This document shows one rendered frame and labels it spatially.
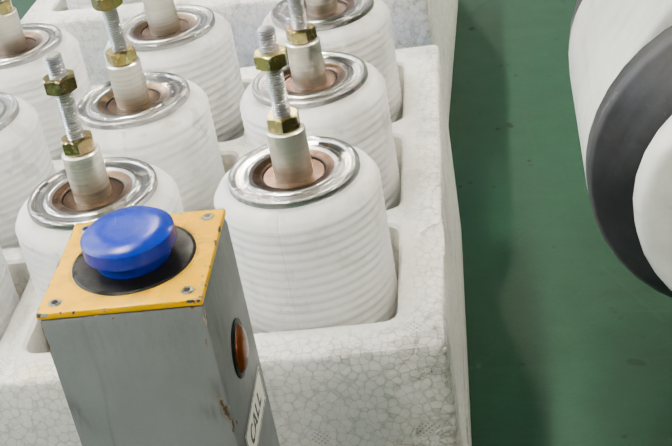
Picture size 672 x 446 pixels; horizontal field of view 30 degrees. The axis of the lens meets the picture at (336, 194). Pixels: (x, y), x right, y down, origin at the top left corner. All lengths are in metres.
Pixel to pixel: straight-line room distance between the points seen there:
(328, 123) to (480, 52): 0.66
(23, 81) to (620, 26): 0.52
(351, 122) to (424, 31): 0.38
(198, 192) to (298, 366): 0.18
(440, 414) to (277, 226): 0.14
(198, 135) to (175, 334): 0.32
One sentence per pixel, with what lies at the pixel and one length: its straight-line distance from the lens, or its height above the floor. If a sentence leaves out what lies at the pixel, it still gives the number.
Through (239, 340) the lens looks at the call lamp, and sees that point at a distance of 0.55.
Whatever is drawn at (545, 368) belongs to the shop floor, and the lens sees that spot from 0.94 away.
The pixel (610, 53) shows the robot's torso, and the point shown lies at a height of 0.37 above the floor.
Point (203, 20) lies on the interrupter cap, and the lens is 0.94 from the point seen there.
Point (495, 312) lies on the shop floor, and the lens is 1.00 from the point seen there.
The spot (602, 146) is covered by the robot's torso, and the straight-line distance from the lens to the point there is 0.50.
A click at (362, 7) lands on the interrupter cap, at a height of 0.25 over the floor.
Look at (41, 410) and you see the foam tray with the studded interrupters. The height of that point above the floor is 0.16.
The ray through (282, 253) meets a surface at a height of 0.23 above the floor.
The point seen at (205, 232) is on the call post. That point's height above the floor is 0.31.
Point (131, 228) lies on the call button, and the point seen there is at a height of 0.33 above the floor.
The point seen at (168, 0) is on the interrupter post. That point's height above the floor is 0.28.
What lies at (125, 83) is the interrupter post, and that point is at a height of 0.27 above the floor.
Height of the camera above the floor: 0.59
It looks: 30 degrees down
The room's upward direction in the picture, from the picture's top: 10 degrees counter-clockwise
